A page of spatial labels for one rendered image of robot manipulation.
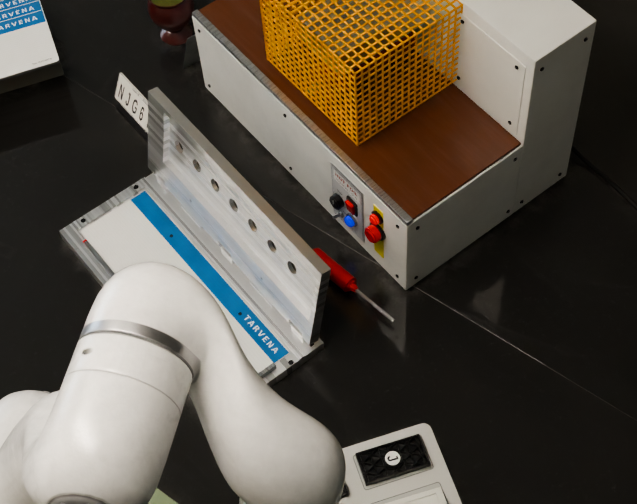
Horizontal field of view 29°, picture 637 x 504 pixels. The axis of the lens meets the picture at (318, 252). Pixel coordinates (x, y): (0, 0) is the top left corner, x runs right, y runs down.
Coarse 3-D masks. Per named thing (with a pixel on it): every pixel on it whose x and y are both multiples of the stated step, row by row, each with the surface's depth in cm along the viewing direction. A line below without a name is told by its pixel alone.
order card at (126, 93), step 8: (120, 80) 219; (128, 80) 217; (120, 88) 220; (128, 88) 218; (136, 88) 216; (120, 96) 220; (128, 96) 218; (136, 96) 217; (128, 104) 219; (136, 104) 217; (144, 104) 215; (128, 112) 220; (136, 112) 218; (144, 112) 216; (136, 120) 219; (144, 120) 217; (144, 128) 217
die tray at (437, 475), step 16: (400, 432) 185; (416, 432) 185; (432, 432) 184; (352, 448) 184; (368, 448) 184; (432, 448) 183; (352, 464) 182; (432, 464) 182; (352, 480) 181; (400, 480) 181; (416, 480) 181; (432, 480) 180; (448, 480) 180; (352, 496) 180; (368, 496) 180; (384, 496) 180; (400, 496) 179; (448, 496) 179
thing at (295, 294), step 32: (160, 96) 196; (160, 128) 199; (192, 128) 192; (160, 160) 204; (192, 160) 197; (224, 160) 188; (192, 192) 200; (224, 192) 193; (256, 192) 185; (224, 224) 196; (256, 224) 189; (288, 224) 182; (256, 256) 193; (288, 256) 185; (256, 288) 196; (288, 288) 189; (320, 288) 179; (288, 320) 192; (320, 320) 186
